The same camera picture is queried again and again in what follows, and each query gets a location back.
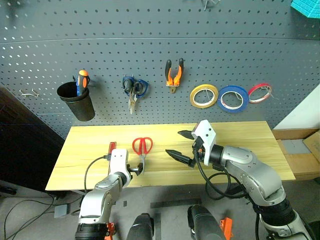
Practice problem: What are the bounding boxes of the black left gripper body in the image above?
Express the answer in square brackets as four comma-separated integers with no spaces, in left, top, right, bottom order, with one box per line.
[125,163,139,179]

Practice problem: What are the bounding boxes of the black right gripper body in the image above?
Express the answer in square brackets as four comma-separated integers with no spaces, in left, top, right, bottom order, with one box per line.
[188,136,206,168]

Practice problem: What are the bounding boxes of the red handled scissors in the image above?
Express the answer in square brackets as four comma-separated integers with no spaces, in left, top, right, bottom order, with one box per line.
[131,136,154,174]

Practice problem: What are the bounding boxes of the yellow tape roll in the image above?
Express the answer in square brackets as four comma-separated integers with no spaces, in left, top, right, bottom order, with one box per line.
[189,83,220,109]

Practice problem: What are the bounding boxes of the black floor tape strip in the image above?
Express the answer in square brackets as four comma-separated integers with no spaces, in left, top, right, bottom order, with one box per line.
[149,198,202,209]

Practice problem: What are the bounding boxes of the blue tape roll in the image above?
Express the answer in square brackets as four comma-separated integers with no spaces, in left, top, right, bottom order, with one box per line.
[216,85,250,114]

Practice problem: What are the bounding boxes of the black pegboard cup holder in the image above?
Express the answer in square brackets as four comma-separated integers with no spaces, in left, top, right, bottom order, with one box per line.
[56,81,96,122]

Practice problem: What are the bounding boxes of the red tape roll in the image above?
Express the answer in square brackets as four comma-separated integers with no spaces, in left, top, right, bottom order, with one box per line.
[247,82,273,105]

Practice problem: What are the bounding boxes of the grey metal pegboard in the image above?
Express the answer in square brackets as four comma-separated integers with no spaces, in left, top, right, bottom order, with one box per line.
[0,0,320,140]

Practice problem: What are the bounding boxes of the bare metal pegboard hook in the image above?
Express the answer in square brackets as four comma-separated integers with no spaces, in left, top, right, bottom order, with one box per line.
[19,89,40,98]

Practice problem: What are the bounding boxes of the metal hook on pegboard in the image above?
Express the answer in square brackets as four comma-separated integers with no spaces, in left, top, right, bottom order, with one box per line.
[201,0,221,11]

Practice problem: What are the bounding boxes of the dark rounded shape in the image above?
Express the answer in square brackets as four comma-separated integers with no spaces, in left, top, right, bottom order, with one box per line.
[187,204,224,240]
[125,212,155,240]

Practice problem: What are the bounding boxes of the orange black pliers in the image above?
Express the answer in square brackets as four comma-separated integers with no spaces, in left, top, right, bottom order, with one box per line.
[164,58,185,95]

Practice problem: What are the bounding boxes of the grey foot pedal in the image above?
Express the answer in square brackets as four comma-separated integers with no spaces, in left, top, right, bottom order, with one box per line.
[53,204,70,219]

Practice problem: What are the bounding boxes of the brown cardboard box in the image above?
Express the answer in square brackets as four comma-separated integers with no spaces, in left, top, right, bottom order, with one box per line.
[272,127,320,181]

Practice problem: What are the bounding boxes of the white panel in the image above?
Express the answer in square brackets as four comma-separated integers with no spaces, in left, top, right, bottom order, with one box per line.
[273,83,320,130]

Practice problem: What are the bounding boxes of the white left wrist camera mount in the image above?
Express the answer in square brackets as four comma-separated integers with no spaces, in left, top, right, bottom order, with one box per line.
[108,148,132,187]

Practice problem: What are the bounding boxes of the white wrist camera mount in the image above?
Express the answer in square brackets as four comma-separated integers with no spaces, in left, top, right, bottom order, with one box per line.
[108,148,132,187]
[191,119,217,166]

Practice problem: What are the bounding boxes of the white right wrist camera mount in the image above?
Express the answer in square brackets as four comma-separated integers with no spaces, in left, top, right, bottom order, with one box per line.
[191,119,217,166]

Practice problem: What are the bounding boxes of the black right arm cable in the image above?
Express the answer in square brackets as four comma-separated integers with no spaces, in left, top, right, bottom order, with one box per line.
[193,147,249,201]

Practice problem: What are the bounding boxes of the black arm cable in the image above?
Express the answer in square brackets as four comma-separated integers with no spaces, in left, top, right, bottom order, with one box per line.
[193,147,249,201]
[83,154,112,194]

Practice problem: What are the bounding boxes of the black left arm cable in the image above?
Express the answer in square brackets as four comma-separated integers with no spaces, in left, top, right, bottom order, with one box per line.
[83,154,112,194]

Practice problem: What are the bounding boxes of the blue handled scissors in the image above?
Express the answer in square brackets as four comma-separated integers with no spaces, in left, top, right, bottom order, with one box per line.
[122,74,149,116]

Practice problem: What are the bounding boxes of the orange bracket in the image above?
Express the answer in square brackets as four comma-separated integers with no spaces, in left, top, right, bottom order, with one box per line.
[219,217,234,240]
[106,221,116,240]

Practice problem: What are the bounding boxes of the thin black floor cable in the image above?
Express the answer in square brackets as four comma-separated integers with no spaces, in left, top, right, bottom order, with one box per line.
[3,192,81,240]

